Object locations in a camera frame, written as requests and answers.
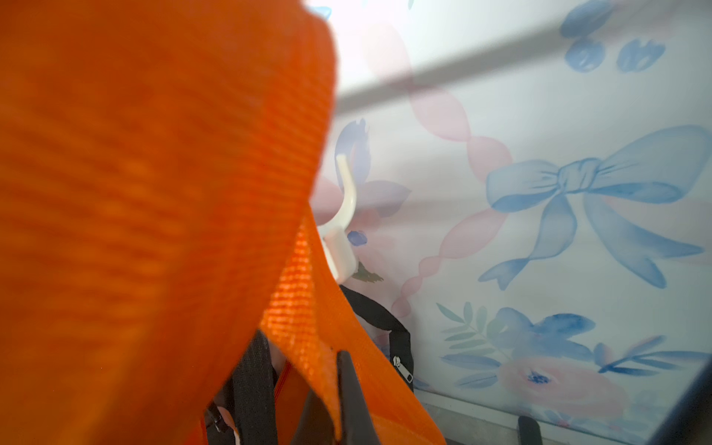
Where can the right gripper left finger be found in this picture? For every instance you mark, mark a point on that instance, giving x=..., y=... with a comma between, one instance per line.
x=357, y=428

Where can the black metal clothes rack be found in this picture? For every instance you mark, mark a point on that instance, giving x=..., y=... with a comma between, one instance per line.
x=459, y=67

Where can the white hook far right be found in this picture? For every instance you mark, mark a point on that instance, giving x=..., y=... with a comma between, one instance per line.
x=340, y=257

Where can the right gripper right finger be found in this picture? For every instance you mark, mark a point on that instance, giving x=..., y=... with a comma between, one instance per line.
x=528, y=431

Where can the orange bag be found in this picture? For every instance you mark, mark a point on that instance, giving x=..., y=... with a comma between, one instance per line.
x=157, y=163

